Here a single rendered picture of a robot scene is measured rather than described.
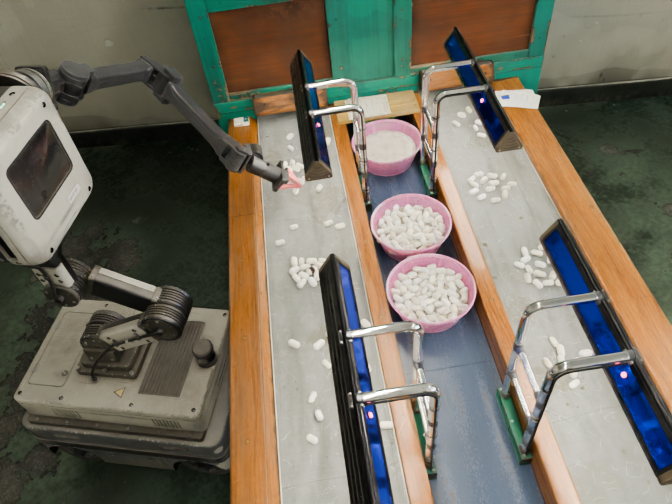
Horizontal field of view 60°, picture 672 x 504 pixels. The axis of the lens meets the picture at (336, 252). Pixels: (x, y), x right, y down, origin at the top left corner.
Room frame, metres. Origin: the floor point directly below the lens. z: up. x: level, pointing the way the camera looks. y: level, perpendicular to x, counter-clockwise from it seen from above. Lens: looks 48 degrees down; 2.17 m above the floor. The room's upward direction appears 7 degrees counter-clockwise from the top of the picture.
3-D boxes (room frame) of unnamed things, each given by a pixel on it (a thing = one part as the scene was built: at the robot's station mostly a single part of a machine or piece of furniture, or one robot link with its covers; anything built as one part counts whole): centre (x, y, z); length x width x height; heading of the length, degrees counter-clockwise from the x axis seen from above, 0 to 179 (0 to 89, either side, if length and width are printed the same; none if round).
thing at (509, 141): (1.62, -0.53, 1.08); 0.62 x 0.08 x 0.07; 2
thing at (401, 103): (2.00, -0.24, 0.77); 0.33 x 0.15 x 0.01; 92
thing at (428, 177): (1.61, -0.45, 0.90); 0.20 x 0.19 x 0.45; 2
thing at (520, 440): (0.64, -0.48, 0.90); 0.20 x 0.19 x 0.45; 2
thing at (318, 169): (1.60, 0.03, 1.08); 0.62 x 0.08 x 0.07; 2
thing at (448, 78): (2.06, -0.58, 0.83); 0.30 x 0.06 x 0.07; 92
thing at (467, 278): (1.06, -0.27, 0.72); 0.27 x 0.27 x 0.10
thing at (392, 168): (1.78, -0.25, 0.72); 0.27 x 0.27 x 0.10
